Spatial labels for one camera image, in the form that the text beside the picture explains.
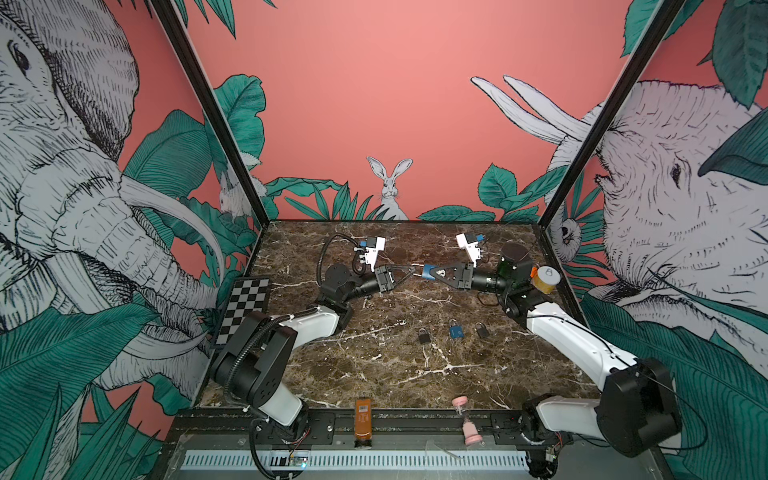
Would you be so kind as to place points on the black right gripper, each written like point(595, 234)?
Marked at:
point(466, 274)

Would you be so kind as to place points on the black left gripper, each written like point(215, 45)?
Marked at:
point(387, 280)

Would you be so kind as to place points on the blue padlock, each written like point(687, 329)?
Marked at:
point(456, 331)
point(424, 271)

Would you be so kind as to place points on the black padlock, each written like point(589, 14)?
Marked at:
point(482, 331)
point(423, 336)

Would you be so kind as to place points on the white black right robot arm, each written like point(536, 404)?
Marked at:
point(637, 408)

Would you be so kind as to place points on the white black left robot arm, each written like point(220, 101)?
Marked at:
point(252, 363)

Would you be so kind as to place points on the black white checkerboard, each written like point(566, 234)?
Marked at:
point(248, 294)

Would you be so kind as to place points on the pink hourglass timer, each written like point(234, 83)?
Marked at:
point(469, 429)

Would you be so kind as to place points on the orange rectangular device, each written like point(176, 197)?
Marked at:
point(363, 424)

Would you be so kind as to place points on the white ventilated strip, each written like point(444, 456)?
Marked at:
point(338, 460)

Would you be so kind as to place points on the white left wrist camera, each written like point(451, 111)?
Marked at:
point(369, 249)

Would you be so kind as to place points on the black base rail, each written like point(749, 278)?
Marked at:
point(323, 426)

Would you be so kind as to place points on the black corner frame post right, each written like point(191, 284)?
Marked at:
point(659, 23)

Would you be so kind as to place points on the black corner frame post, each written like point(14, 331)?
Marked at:
point(169, 17)
point(659, 23)

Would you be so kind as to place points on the black corner frame post left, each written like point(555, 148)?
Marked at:
point(169, 17)

